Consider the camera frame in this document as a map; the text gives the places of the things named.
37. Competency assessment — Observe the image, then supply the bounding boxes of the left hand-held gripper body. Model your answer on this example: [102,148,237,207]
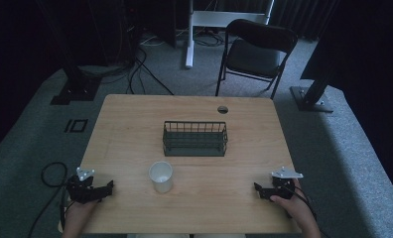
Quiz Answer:
[65,167,98,204]

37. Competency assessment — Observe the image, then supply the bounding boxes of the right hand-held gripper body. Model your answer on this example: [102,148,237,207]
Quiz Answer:
[271,166,305,200]

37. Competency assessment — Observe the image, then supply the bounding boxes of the white cup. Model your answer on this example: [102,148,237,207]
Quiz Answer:
[148,160,175,194]

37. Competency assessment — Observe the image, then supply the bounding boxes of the dark green wire basket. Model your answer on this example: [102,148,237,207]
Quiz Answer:
[162,120,229,158]

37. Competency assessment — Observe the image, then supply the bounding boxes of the person's left hand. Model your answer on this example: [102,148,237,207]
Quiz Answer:
[65,198,99,226]

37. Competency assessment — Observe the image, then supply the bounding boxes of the person's right hand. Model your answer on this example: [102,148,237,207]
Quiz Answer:
[269,178,315,226]

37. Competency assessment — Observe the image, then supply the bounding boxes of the black floor socket cover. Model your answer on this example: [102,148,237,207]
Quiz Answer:
[64,118,89,134]

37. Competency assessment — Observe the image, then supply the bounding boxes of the black stand with bolted base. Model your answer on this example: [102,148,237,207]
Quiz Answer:
[289,56,338,114]

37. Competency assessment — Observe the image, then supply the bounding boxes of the black folding chair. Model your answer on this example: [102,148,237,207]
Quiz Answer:
[214,18,299,100]

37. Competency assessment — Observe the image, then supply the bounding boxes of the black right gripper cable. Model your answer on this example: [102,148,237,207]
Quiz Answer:
[283,184,319,222]

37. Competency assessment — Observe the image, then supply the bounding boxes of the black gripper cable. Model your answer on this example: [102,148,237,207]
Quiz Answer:
[27,161,70,238]
[283,184,319,222]

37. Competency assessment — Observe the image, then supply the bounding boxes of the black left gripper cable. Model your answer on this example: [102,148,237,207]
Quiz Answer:
[27,161,70,238]

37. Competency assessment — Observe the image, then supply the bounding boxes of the black stand with base plate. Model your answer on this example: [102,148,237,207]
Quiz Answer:
[35,0,103,106]

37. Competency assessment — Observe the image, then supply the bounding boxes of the black floor cables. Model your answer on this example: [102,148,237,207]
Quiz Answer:
[79,31,176,97]

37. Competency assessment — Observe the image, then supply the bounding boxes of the white metal desk frame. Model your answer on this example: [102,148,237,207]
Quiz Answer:
[185,0,276,69]

